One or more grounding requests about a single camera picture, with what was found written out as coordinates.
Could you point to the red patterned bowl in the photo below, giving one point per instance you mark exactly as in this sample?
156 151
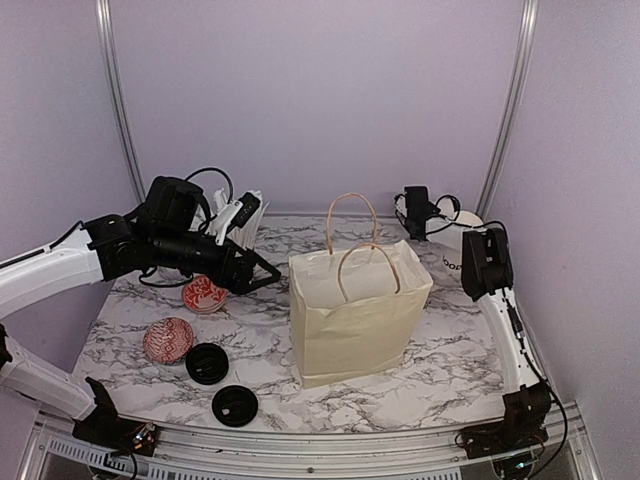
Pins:
168 340

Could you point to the black cup with straws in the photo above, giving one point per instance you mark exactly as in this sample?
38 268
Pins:
244 236

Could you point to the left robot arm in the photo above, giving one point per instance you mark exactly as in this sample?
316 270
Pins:
172 228

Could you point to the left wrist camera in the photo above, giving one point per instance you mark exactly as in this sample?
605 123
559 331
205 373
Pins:
231 214

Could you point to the aluminium front rail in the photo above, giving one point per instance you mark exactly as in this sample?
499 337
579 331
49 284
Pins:
190 452

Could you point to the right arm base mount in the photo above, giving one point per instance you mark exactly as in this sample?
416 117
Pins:
502 432

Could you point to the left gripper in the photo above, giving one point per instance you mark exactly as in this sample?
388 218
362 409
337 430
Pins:
240 281

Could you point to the aluminium post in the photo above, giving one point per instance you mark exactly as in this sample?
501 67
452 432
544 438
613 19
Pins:
516 86
109 52

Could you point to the right aluminium post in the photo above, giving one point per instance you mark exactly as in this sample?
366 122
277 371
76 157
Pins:
516 86

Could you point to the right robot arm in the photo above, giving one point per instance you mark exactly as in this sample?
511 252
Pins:
482 259

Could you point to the stack of black lids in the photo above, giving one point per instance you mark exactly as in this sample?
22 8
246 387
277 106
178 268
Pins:
207 363

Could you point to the red floral bowl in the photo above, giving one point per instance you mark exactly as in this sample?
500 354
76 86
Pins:
202 296

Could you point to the loose black lid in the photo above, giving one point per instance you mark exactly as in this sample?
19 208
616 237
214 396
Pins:
235 406

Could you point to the stack of white cups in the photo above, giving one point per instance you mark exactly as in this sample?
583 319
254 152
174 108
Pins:
452 253

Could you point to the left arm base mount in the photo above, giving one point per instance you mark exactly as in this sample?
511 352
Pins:
105 427

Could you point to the cream paper bag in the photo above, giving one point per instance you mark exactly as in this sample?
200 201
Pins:
353 312

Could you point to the left aluminium post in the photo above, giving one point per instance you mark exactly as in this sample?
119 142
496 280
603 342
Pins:
109 52

